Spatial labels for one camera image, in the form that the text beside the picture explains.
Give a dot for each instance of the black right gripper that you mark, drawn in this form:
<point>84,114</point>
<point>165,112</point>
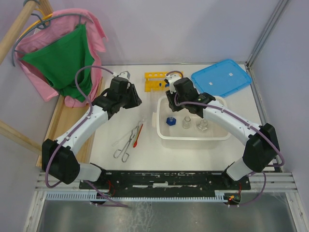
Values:
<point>170,97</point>

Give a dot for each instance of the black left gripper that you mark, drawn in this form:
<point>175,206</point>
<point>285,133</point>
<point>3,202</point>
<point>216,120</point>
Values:
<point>135,99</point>

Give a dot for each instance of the yellow test tube rack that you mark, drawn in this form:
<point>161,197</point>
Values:
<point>152,80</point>

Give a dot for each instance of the small glass beaker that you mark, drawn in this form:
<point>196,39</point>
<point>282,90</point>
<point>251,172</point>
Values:
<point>187,122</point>

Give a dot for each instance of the white plastic storage bin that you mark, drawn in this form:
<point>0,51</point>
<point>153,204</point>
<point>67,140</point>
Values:
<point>179,138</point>

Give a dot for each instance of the red orange stirring rod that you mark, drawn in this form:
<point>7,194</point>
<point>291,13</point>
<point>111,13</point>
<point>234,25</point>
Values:
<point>137,137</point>

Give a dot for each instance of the small glass flask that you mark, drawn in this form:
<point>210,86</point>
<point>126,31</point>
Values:
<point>202,125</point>

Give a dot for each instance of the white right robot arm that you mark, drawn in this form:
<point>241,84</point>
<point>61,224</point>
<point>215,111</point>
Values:
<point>260,141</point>

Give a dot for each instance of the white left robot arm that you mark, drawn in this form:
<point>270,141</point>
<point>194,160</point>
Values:
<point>59,155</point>

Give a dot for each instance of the metal crucible tongs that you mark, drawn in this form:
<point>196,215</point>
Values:
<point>123,152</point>

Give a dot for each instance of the blue plastic bin lid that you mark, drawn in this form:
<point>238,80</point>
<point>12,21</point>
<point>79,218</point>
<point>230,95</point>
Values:
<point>221,79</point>

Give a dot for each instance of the green shirt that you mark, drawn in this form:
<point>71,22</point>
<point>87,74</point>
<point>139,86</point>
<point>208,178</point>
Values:
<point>56,65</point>

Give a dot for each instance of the pink shirt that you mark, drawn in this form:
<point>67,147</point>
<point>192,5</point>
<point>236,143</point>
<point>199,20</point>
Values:
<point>59,28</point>

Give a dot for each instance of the small green circuit board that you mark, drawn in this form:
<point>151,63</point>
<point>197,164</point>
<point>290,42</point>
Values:
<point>236,198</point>

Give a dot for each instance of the grey clothes hanger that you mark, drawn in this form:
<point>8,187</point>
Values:
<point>44,25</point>

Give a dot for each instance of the yellow clothes hanger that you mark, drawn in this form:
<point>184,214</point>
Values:
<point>44,17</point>

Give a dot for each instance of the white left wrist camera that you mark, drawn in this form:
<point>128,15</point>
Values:
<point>124,75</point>

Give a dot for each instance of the wooden clothes rack frame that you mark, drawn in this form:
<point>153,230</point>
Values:
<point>62,117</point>

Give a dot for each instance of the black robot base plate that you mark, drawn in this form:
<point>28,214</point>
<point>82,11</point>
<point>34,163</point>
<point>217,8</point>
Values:
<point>164,184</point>

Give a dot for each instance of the grey slotted cable duct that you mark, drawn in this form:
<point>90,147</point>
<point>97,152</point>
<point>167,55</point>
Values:
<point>95,197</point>

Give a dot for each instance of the aluminium frame post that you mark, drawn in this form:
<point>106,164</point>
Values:
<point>267,31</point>

